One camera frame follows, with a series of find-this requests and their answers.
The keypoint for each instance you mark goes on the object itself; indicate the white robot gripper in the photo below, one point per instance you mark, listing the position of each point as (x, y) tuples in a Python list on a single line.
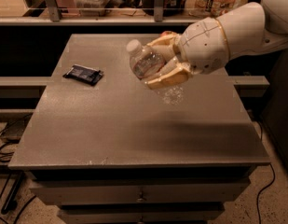
[(201, 46)]

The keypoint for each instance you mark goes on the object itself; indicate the clear plastic water bottle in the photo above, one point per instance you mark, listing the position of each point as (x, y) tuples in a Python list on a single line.
[(145, 64)]

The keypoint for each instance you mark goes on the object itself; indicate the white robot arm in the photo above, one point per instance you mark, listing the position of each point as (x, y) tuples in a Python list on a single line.
[(255, 28)]

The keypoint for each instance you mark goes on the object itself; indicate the red apple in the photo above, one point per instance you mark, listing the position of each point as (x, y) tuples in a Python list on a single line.
[(168, 33)]

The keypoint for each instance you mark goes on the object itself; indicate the dark snack bar wrapper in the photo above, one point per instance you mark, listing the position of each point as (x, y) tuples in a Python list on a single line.
[(84, 74)]

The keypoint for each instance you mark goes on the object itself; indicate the clear plastic container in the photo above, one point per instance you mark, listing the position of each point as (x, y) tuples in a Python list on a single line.
[(91, 7)]

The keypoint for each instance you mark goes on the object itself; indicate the grey cabinet with drawers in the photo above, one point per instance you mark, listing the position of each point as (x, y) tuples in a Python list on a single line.
[(114, 153)]

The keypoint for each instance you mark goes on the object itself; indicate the metal shelf rail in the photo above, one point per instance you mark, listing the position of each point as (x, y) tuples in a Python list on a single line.
[(65, 11)]

